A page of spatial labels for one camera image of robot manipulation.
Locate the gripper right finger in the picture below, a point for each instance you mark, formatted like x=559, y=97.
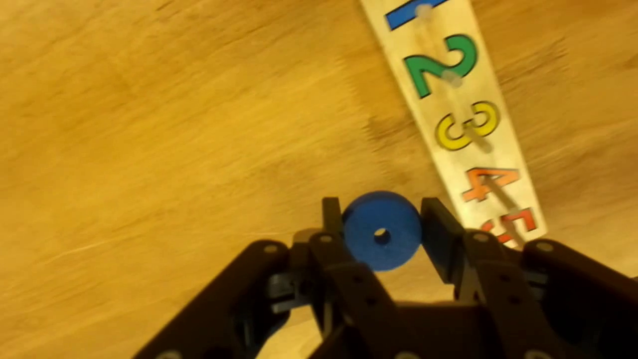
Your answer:
x=523, y=289

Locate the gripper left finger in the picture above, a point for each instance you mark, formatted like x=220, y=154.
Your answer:
x=309, y=279

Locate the wooden number peg holder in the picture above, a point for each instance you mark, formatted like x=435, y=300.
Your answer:
x=458, y=114

